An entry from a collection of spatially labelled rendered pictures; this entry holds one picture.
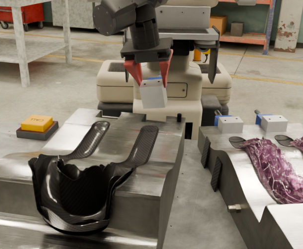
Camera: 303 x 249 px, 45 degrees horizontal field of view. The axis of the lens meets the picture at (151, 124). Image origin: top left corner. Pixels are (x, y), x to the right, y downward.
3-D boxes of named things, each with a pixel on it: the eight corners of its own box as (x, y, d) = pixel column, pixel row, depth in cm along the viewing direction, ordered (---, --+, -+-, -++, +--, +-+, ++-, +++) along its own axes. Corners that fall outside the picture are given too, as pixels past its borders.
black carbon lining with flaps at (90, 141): (94, 128, 83) (92, 88, 79) (164, 135, 80) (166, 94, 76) (15, 230, 51) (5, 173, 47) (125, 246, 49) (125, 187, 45)
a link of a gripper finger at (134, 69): (161, 94, 77) (154, 52, 72) (129, 96, 79) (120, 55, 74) (166, 80, 83) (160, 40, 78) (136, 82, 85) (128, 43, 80)
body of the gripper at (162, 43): (169, 57, 73) (164, 20, 69) (120, 61, 75) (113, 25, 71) (173, 45, 78) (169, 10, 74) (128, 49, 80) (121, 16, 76)
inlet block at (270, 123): (245, 120, 99) (247, 101, 96) (263, 119, 99) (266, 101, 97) (264, 142, 87) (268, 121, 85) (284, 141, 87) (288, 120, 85)
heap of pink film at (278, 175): (227, 146, 78) (231, 113, 74) (305, 144, 80) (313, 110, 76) (280, 228, 54) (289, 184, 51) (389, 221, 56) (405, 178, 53)
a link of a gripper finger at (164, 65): (173, 93, 77) (167, 51, 72) (140, 95, 78) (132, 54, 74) (177, 79, 82) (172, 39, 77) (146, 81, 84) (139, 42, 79)
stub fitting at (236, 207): (237, 209, 63) (226, 210, 62) (238, 202, 62) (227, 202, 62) (240, 214, 61) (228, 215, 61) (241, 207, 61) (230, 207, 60)
